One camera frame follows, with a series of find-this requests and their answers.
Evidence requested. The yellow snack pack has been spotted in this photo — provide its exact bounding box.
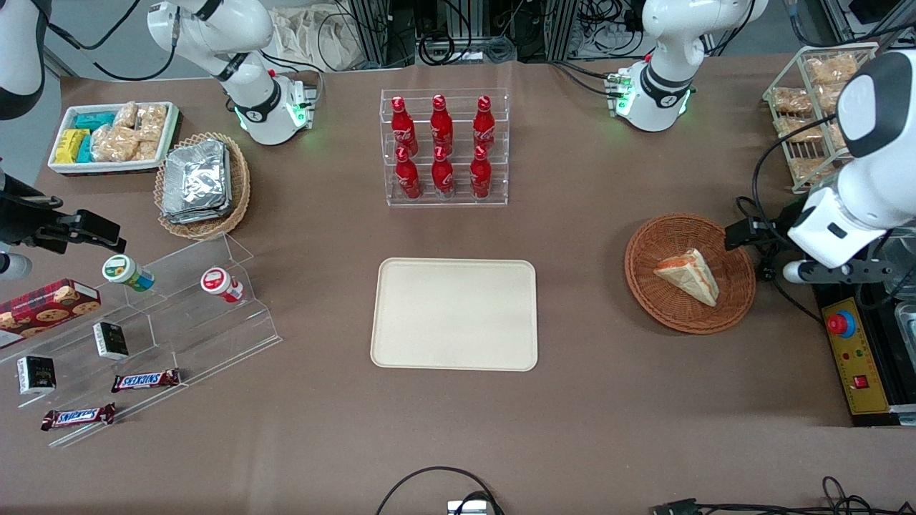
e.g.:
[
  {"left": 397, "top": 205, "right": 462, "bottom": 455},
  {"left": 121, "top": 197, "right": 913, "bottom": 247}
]
[{"left": 55, "top": 129, "right": 91, "bottom": 165}]

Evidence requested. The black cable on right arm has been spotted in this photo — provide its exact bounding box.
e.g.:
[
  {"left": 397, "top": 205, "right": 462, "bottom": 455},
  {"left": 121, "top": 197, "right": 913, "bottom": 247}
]
[{"left": 44, "top": 0, "right": 181, "bottom": 82}]

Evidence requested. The white rectangular snack bin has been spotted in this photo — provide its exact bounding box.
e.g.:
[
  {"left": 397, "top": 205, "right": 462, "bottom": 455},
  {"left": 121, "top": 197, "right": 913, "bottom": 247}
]
[{"left": 47, "top": 101, "right": 180, "bottom": 177}]

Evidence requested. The red-lidded cup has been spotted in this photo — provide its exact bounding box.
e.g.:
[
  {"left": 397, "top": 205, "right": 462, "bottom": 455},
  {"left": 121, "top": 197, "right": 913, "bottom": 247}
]
[{"left": 200, "top": 266, "right": 245, "bottom": 303}]

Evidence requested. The black looped cable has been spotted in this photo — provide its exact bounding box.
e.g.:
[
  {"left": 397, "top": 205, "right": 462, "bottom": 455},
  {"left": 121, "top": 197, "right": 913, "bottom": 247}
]
[{"left": 375, "top": 466, "right": 506, "bottom": 515}]

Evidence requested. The red cookie box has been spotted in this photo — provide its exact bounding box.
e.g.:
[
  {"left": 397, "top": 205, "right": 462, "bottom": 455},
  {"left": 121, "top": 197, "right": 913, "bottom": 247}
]
[{"left": 0, "top": 278, "right": 102, "bottom": 350}]

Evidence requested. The stack of silver foil packs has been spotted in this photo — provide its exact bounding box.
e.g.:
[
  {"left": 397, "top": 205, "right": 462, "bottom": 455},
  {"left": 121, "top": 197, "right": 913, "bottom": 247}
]
[{"left": 160, "top": 139, "right": 233, "bottom": 225}]

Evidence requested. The green-lidded cup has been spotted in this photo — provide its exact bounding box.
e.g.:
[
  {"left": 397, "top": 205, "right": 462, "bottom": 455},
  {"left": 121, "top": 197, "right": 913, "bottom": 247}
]
[{"left": 102, "top": 254, "right": 155, "bottom": 293}]

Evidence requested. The white plastic bag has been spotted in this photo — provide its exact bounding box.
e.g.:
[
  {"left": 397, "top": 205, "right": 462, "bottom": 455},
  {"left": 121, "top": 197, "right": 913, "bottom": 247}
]
[{"left": 271, "top": 6, "right": 367, "bottom": 73}]

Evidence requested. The cream wire rack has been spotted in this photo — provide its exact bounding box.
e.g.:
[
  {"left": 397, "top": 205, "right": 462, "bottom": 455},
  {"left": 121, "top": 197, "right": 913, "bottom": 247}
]
[{"left": 762, "top": 41, "right": 881, "bottom": 195}]

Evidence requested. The small black box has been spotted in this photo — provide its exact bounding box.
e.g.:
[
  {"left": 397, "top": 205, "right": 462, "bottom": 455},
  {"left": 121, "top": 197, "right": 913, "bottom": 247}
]
[
  {"left": 92, "top": 321, "right": 130, "bottom": 361},
  {"left": 16, "top": 355, "right": 57, "bottom": 396}
]

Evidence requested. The clear acrylic stepped shelf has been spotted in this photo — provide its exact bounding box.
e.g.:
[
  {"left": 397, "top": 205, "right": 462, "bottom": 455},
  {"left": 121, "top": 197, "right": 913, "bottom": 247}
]
[{"left": 0, "top": 232, "right": 283, "bottom": 449}]

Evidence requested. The clear acrylic bottle rack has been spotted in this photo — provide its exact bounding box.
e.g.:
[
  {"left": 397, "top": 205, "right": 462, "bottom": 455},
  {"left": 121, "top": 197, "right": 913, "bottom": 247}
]
[{"left": 380, "top": 88, "right": 510, "bottom": 208}]

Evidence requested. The bagged brown snack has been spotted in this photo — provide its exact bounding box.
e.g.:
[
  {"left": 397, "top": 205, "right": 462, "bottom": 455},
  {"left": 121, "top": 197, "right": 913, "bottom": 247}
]
[
  {"left": 776, "top": 117, "right": 825, "bottom": 142},
  {"left": 789, "top": 157, "right": 839, "bottom": 185},
  {"left": 804, "top": 53, "right": 859, "bottom": 87},
  {"left": 771, "top": 87, "right": 814, "bottom": 114},
  {"left": 816, "top": 84, "right": 849, "bottom": 113}
]

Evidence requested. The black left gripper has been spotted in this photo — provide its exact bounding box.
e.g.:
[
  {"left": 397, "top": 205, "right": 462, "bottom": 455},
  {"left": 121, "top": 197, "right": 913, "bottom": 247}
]
[{"left": 724, "top": 209, "right": 796, "bottom": 252}]

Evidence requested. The brown table cover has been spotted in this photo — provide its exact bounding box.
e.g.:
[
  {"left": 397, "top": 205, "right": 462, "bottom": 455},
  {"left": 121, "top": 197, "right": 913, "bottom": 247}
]
[{"left": 0, "top": 60, "right": 916, "bottom": 515}]

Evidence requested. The yellow emergency stop box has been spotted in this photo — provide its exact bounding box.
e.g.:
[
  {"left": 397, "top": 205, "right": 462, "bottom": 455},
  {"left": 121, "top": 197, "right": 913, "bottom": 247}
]
[{"left": 820, "top": 298, "right": 892, "bottom": 416}]

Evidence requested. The cream plastic tray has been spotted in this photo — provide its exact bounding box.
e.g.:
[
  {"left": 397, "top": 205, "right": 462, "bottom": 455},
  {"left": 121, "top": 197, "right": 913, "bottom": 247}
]
[{"left": 370, "top": 257, "right": 539, "bottom": 373}]

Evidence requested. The dark brown wicker basket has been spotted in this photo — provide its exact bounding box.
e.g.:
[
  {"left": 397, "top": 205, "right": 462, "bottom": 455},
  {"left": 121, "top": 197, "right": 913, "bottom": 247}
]
[{"left": 624, "top": 213, "right": 756, "bottom": 335}]

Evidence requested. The plastic-wrapped triangle sandwich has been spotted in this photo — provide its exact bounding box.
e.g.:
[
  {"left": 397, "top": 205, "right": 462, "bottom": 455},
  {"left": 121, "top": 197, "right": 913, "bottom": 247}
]
[{"left": 653, "top": 248, "right": 720, "bottom": 308}]

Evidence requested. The light brown wicker basket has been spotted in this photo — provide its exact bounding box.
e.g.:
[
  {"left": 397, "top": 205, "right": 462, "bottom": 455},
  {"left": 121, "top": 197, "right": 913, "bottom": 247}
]
[{"left": 154, "top": 132, "right": 252, "bottom": 241}]

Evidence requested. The black cable with connector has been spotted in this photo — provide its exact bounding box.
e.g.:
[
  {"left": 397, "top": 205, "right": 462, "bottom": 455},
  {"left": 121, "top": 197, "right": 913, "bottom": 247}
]
[{"left": 650, "top": 475, "right": 916, "bottom": 515}]

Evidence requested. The aluminium frame post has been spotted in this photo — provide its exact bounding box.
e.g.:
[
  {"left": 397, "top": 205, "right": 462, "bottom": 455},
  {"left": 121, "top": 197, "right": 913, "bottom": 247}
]
[
  {"left": 349, "top": 0, "right": 393, "bottom": 67},
  {"left": 545, "top": 0, "right": 579, "bottom": 61}
]

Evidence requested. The snickers bar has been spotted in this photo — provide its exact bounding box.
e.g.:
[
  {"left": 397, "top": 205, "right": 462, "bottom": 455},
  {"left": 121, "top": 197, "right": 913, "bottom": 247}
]
[
  {"left": 110, "top": 368, "right": 182, "bottom": 394},
  {"left": 40, "top": 402, "right": 117, "bottom": 432}
]

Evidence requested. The red cola bottle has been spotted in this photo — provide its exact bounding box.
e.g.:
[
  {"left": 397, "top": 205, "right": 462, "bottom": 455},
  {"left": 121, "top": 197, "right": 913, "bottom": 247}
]
[
  {"left": 430, "top": 94, "right": 455, "bottom": 155},
  {"left": 395, "top": 147, "right": 422, "bottom": 201},
  {"left": 390, "top": 96, "right": 419, "bottom": 157},
  {"left": 472, "top": 94, "right": 497, "bottom": 153},
  {"left": 469, "top": 145, "right": 494, "bottom": 200},
  {"left": 431, "top": 145, "right": 456, "bottom": 200}
]

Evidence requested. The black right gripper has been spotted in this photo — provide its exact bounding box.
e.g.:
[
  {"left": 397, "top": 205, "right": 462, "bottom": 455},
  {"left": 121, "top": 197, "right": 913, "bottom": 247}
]
[{"left": 21, "top": 195, "right": 127, "bottom": 253}]

